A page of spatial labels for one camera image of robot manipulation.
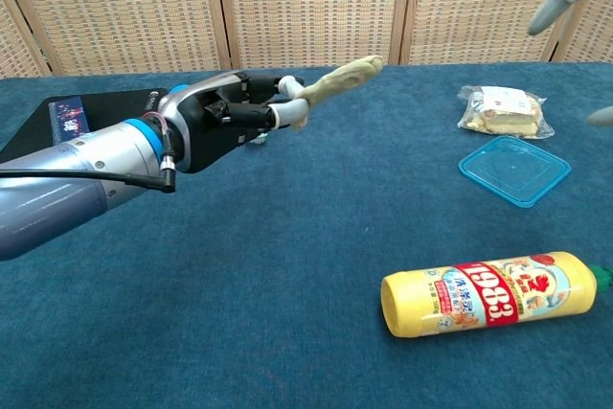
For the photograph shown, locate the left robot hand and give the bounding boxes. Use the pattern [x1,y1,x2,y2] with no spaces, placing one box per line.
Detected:
[157,70,310,174]

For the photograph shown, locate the beige cloth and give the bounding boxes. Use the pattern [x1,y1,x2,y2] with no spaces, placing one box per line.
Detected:
[289,55,384,133]

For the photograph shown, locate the black mouse pad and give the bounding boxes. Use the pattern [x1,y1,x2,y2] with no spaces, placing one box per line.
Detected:
[0,87,169,165]

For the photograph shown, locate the dark blue printed box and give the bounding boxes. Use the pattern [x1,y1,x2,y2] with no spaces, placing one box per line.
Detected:
[47,96,95,147]

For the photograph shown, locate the blue tablecloth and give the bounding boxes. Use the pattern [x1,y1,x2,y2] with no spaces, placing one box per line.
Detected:
[0,61,613,409]

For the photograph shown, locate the bagged bread slices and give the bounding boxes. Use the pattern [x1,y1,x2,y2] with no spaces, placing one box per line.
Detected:
[455,84,556,141]

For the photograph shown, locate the blue transparent plastic lid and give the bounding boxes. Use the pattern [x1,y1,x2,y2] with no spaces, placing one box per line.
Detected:
[457,134,573,209]

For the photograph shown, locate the yellow detergent bottle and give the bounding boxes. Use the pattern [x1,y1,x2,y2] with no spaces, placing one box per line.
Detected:
[380,250,613,339]

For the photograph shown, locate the pink wire with metal plug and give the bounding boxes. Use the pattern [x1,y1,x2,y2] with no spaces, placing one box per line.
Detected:
[142,111,178,173]

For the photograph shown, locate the black cable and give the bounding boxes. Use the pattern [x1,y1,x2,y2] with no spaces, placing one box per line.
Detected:
[0,167,177,194]

